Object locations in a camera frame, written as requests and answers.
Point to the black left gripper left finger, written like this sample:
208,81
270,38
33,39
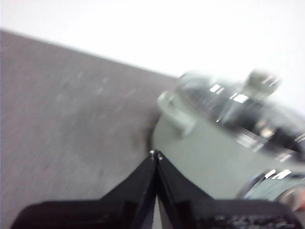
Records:
124,205

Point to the pale green electric cooking pot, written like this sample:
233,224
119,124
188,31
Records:
202,152

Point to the glass lid with green knob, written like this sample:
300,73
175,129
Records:
228,105

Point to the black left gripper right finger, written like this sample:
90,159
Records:
190,210

